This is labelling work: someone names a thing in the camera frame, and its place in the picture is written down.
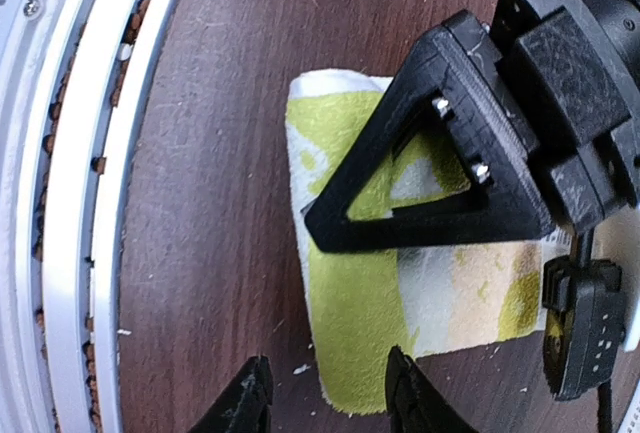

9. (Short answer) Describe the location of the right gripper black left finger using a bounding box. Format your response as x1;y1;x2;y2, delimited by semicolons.
189;356;273;433

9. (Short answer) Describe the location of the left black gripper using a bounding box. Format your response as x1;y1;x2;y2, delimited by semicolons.
301;0;639;253

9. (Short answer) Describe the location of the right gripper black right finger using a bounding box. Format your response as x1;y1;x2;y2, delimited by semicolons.
385;346;477;433

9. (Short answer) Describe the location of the green patterned towel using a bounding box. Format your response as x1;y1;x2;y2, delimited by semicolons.
285;69;570;415

